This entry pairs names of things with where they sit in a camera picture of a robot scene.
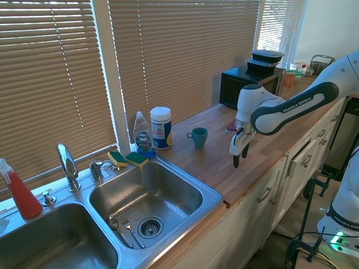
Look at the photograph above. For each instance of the metal spoon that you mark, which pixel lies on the metal spoon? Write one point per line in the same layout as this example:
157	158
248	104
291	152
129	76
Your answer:
113	222

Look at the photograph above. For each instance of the purple wrist camera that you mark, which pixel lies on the purple wrist camera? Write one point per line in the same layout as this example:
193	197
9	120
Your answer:
231	128

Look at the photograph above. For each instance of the metal fork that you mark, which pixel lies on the metal fork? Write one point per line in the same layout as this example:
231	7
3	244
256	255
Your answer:
127	224

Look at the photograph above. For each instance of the narrow pale window blind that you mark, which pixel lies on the narrow pale window blind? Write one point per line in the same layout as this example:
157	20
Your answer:
280	28

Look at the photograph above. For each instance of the clear Dawn dish soap bottle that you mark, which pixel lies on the clear Dawn dish soap bottle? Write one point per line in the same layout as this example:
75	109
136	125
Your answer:
143	137

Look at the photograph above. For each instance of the red spray bottle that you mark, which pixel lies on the red spray bottle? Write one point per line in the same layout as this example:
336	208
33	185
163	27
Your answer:
23	196

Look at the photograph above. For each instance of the small chrome sink knob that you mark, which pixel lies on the small chrome sink knob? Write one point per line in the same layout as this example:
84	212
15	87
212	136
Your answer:
48	198

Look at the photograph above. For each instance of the chrome sink faucet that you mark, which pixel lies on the chrome sink faucet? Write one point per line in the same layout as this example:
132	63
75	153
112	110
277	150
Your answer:
68	165

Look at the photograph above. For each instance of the metal sink drain strainer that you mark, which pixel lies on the metal sink drain strainer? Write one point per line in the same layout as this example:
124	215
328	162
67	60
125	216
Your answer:
150	227

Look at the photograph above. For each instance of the white kitchen cabinet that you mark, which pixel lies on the white kitchen cabinet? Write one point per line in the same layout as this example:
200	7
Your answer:
252	213

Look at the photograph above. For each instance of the teal ceramic mug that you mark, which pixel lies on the teal ceramic mug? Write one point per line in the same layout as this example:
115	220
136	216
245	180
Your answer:
200	138

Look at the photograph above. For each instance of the stainless steel double sink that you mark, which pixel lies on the stainless steel double sink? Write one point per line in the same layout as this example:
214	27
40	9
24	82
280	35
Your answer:
179	179

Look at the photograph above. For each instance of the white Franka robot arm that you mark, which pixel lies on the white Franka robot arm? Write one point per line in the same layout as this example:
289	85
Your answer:
291	109

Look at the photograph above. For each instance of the yellow green sponge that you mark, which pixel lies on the yellow green sponge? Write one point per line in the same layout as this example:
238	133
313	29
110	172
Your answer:
137	159
117	158

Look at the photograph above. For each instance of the white window frame post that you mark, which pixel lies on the white window frame post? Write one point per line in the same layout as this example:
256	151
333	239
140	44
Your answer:
112	84

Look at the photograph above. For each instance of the small jar red lid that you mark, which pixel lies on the small jar red lid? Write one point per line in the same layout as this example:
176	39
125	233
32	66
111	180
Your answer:
303	67

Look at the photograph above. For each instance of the black microwave oven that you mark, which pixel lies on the black microwave oven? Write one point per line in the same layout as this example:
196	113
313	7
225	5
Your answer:
232	87

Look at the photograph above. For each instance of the wide tan window blind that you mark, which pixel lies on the wide tan window blind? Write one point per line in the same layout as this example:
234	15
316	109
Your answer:
42	84

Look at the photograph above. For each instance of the clear container green lid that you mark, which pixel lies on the clear container green lid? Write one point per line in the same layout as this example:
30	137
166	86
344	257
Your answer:
297	68

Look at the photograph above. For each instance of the white wipes canister yellow label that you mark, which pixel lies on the white wipes canister yellow label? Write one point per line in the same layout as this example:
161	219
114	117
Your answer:
161	129

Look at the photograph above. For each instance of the black bar clamp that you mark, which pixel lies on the black bar clamp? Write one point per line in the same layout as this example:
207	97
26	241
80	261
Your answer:
297	245
319	182

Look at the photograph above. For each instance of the black food container clear lid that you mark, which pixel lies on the black food container clear lid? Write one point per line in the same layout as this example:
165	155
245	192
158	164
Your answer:
259	67
266	55

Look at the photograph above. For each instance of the orange plastic container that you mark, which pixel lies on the orange plastic container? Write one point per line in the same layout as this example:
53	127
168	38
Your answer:
289	79

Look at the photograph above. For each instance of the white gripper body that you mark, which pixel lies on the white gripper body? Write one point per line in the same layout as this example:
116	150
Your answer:
238	144

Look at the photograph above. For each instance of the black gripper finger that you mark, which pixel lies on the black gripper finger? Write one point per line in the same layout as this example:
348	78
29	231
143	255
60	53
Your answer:
245	151
236	161

